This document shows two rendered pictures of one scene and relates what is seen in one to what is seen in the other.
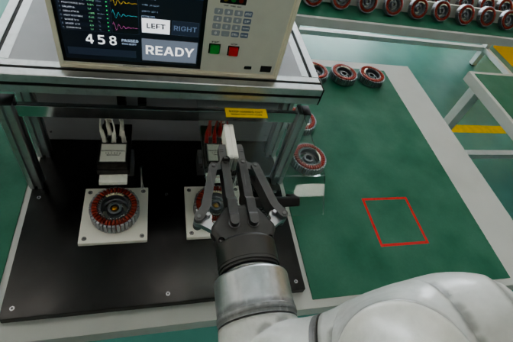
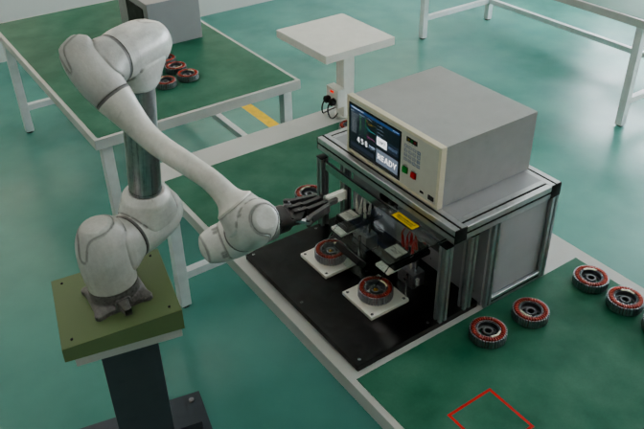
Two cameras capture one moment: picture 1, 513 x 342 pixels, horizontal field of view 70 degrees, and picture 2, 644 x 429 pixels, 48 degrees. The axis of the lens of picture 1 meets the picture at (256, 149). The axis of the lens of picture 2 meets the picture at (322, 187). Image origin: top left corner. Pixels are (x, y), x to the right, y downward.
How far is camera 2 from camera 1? 177 cm
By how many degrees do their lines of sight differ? 59
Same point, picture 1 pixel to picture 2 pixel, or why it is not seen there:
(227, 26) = (409, 156)
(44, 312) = (259, 264)
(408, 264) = not seen: outside the picture
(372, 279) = (406, 415)
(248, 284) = not seen: hidden behind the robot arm
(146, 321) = (281, 304)
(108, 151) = (348, 214)
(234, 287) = not seen: hidden behind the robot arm
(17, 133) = (320, 178)
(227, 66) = (411, 186)
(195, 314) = (300, 323)
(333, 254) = (406, 382)
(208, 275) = (327, 313)
